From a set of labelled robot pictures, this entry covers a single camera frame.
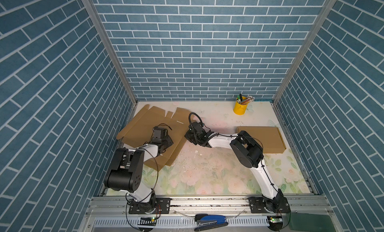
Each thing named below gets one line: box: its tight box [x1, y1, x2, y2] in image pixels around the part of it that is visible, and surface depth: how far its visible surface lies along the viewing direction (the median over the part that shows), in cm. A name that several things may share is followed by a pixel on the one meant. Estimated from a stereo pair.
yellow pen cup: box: [233, 96, 247, 116], surface depth 111 cm
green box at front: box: [288, 212, 336, 232], surface depth 70 cm
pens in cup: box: [236, 93, 255, 105], surface depth 107 cm
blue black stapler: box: [194, 214, 229, 232], surface depth 70 cm
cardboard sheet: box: [115, 104, 192, 172], surface depth 108 cm
